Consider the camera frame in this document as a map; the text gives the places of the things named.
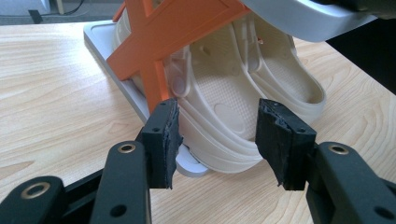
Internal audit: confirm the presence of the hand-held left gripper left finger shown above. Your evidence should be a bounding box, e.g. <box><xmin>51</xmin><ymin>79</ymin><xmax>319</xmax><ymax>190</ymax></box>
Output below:
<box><xmin>135</xmin><ymin>98</ymin><xmax>184</xmax><ymax>190</ymax></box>

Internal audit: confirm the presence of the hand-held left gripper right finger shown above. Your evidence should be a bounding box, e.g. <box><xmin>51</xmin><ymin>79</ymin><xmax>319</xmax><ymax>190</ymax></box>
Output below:
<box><xmin>255</xmin><ymin>98</ymin><xmax>318</xmax><ymax>191</ymax></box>

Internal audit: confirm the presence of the cream clog shoe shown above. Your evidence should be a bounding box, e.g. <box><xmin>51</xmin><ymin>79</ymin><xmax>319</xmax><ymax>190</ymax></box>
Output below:
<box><xmin>236</xmin><ymin>17</ymin><xmax>327</xmax><ymax>125</ymax></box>
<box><xmin>113</xmin><ymin>6</ymin><xmax>266</xmax><ymax>175</ymax></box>

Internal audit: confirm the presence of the black hanging cable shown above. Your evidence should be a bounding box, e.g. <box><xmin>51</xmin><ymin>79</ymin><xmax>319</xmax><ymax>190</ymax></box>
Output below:
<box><xmin>64</xmin><ymin>0</ymin><xmax>86</xmax><ymax>16</ymax></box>

